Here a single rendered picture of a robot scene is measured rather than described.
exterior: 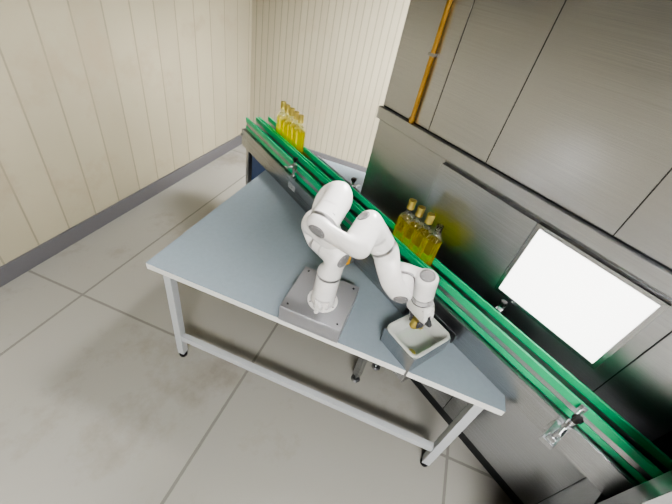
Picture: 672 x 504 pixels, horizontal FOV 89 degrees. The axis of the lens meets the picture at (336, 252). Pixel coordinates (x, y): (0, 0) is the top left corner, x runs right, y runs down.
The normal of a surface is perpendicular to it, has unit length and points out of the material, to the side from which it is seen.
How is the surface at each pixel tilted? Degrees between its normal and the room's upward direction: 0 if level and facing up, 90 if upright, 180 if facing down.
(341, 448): 0
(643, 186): 90
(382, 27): 90
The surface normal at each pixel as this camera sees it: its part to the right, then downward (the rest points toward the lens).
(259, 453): 0.18, -0.76
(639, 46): -0.81, 0.25
